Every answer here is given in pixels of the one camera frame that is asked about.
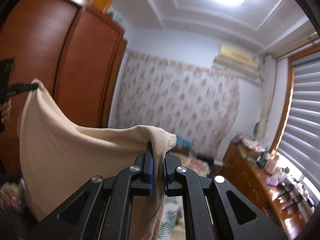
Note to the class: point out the beige gathered curtain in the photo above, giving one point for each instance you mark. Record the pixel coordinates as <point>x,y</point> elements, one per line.
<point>266,100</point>

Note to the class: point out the blue plastic bag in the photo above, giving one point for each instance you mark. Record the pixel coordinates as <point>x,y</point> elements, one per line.
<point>183,143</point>

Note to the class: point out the leaf print blanket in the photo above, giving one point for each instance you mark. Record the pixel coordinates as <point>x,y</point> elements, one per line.
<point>170,217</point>

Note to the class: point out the person's left hand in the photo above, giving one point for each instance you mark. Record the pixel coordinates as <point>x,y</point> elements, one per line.
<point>5,113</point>

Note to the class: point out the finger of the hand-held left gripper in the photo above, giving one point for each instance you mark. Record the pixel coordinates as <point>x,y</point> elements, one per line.
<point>22,88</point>

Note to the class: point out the black handheld device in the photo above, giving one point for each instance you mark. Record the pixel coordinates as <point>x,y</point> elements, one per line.
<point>295,200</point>
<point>283,192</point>

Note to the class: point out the beige printed t-shirt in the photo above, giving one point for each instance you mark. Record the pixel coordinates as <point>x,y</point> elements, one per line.
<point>75,160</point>

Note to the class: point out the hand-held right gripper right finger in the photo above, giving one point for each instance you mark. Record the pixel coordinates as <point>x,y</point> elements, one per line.
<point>166,177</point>

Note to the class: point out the wall air conditioner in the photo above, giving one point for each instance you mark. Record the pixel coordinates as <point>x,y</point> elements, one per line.
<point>235,60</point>

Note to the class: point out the grey window blind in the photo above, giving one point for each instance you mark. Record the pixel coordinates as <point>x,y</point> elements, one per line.
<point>305,120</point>

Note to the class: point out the small round green fan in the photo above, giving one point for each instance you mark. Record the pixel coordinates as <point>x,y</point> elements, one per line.
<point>257,128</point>

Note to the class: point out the brown wooden wardrobe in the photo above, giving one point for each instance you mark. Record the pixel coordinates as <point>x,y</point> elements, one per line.
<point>82,67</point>

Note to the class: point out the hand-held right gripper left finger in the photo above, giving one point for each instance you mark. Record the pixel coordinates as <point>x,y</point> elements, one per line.
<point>149,175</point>

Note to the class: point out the pink bottle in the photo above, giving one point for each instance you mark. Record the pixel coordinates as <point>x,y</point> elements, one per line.
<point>272,165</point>

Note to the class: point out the wooden curtain rod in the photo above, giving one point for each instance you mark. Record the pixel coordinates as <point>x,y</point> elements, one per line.
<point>300,43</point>

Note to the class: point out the pale purple jar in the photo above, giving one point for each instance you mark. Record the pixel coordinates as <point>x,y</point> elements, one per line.
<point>275,178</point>

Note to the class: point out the wooden sideboard cabinet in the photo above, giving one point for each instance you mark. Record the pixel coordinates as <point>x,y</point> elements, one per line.
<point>250,180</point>

